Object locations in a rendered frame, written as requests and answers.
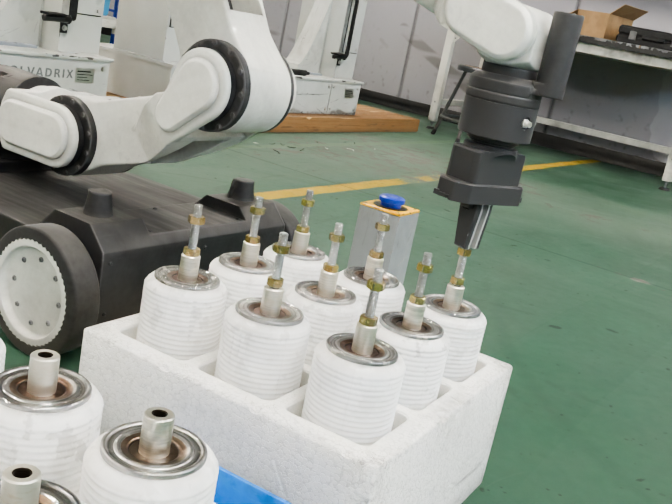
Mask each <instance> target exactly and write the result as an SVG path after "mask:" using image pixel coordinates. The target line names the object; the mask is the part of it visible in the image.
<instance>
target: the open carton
mask: <svg viewBox="0 0 672 504"><path fill-rule="evenodd" d="M570 13H572V14H573V13H575V14H576V15H583V16H584V17H585V18H584V22H583V26H582V29H581V33H580V34H581V35H586V36H592V37H597V38H603V39H608V40H614V41H616V36H617V35H618V34H619V27H620V26H621V25H622V24H623V25H629V26H632V25H633V21H634V20H636V19H638V18H639V17H641V16H643V15H644V14H646V13H648V11H645V10H642V9H639V8H636V7H633V6H630V5H626V4H625V5H623V6H621V7H620V8H618V9H616V10H615V11H613V12H611V13H603V12H596V11H590V10H583V9H577V10H575V11H572V12H570Z"/></svg>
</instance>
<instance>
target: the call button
mask: <svg viewBox="0 0 672 504"><path fill-rule="evenodd" d="M379 200H380V201H381V203H380V204H381V205H383V206H385V207H389V208H394V209H401V206H402V205H404V204H405V199H404V198H403V197H400V196H397V195H393V194H387V193H383V194H380V196H379Z"/></svg>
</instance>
